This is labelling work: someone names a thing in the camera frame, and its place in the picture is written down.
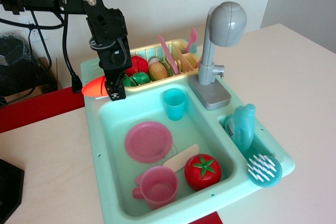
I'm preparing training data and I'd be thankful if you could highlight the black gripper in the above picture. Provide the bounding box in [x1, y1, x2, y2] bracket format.
[83, 0, 131, 101]

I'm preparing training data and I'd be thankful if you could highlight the orange toy carrot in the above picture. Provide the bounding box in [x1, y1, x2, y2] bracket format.
[81, 76, 108, 98]

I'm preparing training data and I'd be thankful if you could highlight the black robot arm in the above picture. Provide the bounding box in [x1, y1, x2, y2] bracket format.
[1, 0, 132, 101]

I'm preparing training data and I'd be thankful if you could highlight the pink toy plate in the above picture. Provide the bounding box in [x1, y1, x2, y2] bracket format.
[124, 121, 173, 163]

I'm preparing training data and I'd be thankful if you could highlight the green toy vegetable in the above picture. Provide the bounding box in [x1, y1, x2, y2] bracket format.
[123, 72, 151, 87]

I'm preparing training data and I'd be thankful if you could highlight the red toy apple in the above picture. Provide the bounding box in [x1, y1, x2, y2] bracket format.
[125, 55, 149, 77]

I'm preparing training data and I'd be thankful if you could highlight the yellow toy corn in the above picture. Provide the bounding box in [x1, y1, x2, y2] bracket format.
[149, 58, 168, 81]

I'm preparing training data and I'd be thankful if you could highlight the yellow dish rack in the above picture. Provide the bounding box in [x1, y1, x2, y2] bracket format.
[124, 39, 200, 91]

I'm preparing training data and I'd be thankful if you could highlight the teal plastic cup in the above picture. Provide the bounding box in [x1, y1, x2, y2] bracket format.
[163, 89, 186, 121]

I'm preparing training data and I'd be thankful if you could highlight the pink toy utensil in rack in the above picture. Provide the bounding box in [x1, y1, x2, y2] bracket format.
[157, 35, 180, 75]

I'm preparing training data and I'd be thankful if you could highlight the mint green toy sink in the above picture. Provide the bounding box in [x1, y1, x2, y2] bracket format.
[79, 42, 296, 224]

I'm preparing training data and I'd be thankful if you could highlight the pink teal toy spatula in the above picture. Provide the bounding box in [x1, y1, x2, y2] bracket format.
[183, 27, 198, 54]

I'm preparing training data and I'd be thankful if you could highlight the cream toy knife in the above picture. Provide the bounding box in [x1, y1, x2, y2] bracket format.
[163, 144, 200, 172]

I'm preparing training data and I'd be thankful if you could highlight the black bin with bag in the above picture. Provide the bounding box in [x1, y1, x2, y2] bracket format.
[1, 34, 57, 97]

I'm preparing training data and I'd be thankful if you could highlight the pink toy mug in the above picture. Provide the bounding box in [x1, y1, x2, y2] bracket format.
[132, 166, 179, 209]

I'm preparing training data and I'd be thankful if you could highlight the red toy tomato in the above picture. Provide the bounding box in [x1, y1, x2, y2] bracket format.
[184, 154, 222, 191]

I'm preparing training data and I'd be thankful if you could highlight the teal soap bottle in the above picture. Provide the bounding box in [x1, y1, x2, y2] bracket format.
[223, 103, 256, 153]

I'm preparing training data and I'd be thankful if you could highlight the grey toy faucet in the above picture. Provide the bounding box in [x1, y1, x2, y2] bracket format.
[187, 1, 248, 111]

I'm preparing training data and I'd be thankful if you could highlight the black object at left edge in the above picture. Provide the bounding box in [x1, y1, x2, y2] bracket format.
[1, 159, 25, 223]

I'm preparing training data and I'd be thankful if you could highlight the teal dish brush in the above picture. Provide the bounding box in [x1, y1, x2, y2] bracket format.
[246, 151, 282, 187]

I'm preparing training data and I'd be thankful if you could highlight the black gooseneck cable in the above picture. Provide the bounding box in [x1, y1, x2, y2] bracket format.
[61, 13, 82, 94]

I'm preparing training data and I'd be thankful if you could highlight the white wall outlet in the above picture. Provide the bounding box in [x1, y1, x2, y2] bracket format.
[17, 15, 48, 42]

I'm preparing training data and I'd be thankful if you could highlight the black power cable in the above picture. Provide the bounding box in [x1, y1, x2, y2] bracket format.
[25, 10, 52, 63]

